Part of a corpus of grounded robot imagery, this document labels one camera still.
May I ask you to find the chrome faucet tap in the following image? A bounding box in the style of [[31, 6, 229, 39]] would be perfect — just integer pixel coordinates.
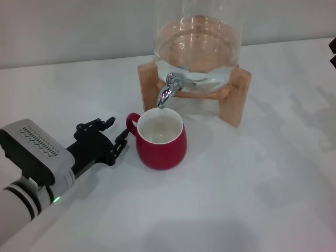
[[156, 72, 197, 110]]

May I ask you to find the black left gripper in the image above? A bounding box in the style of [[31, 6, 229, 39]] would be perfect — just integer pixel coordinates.
[[65, 116, 131, 180]]

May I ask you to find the wooden dispenser stand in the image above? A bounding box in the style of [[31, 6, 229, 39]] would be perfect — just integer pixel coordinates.
[[137, 15, 252, 128]]

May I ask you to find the red ceramic cup white inside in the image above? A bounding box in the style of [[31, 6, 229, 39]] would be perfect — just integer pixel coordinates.
[[125, 109, 188, 171]]

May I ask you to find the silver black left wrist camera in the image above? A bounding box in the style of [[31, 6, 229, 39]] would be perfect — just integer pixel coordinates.
[[0, 118, 76, 187]]

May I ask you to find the clear glass dispenser jar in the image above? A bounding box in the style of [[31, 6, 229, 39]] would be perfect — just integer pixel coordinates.
[[153, 0, 244, 94]]

